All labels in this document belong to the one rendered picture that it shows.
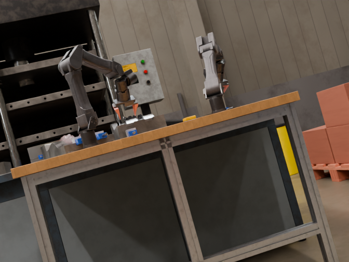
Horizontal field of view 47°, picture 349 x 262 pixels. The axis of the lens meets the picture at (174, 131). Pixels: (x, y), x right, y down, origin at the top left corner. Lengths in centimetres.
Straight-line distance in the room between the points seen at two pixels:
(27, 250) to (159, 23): 383
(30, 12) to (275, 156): 188
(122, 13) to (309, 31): 252
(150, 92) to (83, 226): 132
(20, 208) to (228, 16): 413
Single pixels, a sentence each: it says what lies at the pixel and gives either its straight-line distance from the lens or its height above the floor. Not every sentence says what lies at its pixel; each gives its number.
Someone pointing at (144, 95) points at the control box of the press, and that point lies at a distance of 305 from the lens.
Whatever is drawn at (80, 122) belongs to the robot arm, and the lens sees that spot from 181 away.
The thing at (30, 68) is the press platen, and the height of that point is 150.
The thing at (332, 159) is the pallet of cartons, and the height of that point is 19.
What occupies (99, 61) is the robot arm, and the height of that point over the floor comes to 118.
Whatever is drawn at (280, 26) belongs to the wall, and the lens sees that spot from 577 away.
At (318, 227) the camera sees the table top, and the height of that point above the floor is 22.
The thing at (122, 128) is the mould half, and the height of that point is 87.
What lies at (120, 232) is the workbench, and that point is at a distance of 212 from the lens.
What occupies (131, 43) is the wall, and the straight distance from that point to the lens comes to 526.
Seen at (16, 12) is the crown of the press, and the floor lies 186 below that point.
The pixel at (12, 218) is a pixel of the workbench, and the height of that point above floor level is 58.
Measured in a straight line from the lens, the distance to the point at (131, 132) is 202.
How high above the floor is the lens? 73
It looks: 1 degrees up
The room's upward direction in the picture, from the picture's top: 16 degrees counter-clockwise
